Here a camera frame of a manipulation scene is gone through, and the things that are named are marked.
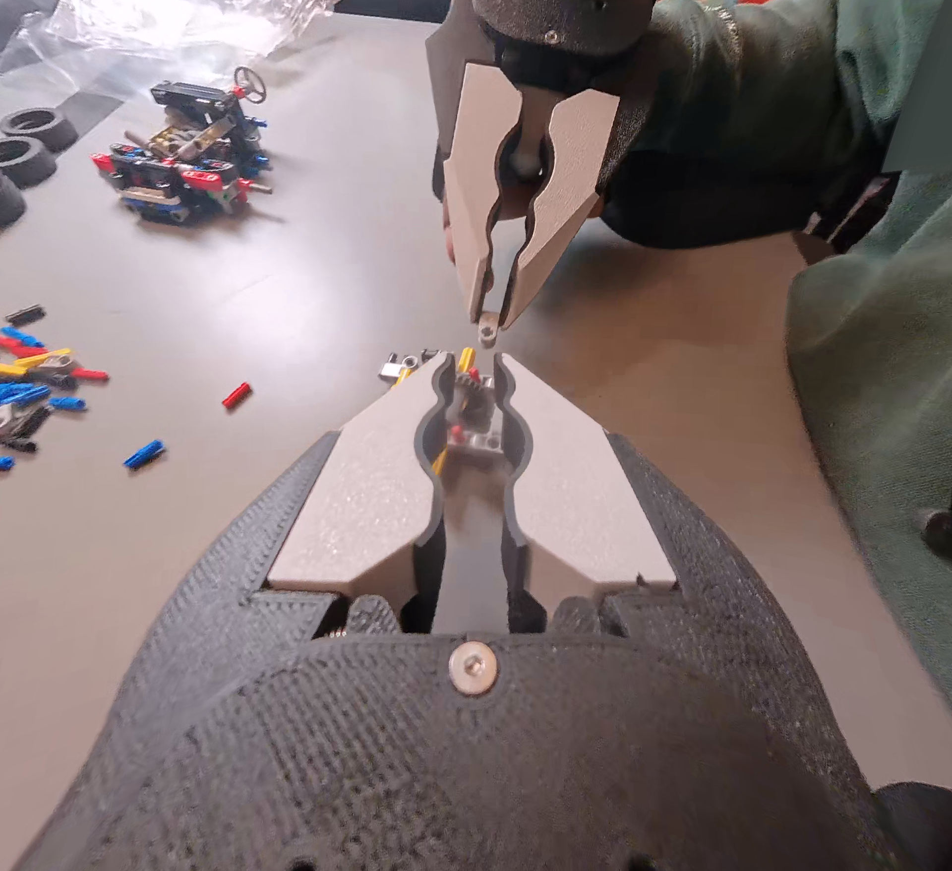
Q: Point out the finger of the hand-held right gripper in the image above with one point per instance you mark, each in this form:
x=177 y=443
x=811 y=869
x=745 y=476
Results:
x=580 y=164
x=472 y=157

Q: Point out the black lego car chassis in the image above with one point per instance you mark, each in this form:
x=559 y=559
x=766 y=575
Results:
x=178 y=157

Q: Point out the small grey lego differential assembly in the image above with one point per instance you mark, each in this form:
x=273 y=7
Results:
x=476 y=443

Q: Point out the person's right hand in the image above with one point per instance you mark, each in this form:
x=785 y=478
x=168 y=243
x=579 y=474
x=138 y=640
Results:
x=447 y=235

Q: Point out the blue lego pin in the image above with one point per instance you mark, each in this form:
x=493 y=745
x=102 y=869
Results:
x=143 y=454

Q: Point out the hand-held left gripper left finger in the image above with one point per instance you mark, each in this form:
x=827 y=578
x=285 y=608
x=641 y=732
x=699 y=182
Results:
x=357 y=506

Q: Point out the person's right forearm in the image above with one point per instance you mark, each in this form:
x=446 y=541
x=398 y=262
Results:
x=744 y=105

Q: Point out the small grey lego connector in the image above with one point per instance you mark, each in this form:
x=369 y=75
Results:
x=488 y=329

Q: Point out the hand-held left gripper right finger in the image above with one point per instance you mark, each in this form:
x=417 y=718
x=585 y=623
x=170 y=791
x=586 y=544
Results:
x=587 y=506

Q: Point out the red lego pin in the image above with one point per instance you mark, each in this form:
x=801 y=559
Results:
x=236 y=395

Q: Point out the pile of blue yellow pins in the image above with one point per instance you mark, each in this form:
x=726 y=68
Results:
x=37 y=380

